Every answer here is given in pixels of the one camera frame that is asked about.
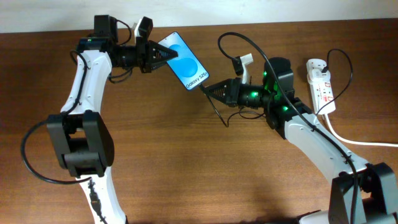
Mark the white USB charger plug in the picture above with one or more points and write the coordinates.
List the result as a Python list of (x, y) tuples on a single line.
[(315, 76)]

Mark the white power strip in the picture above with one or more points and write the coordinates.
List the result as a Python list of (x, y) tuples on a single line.
[(321, 92)]

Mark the blue Galaxy smartphone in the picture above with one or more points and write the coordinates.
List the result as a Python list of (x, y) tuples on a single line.
[(188, 69)]

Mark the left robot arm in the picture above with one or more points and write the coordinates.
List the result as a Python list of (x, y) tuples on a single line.
[(80, 138)]

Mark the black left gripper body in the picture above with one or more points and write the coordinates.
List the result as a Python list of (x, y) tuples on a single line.
[(142, 55)]

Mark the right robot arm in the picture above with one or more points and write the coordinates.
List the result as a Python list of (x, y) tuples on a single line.
[(360, 191)]

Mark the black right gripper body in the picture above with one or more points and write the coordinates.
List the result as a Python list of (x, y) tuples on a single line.
[(234, 94)]

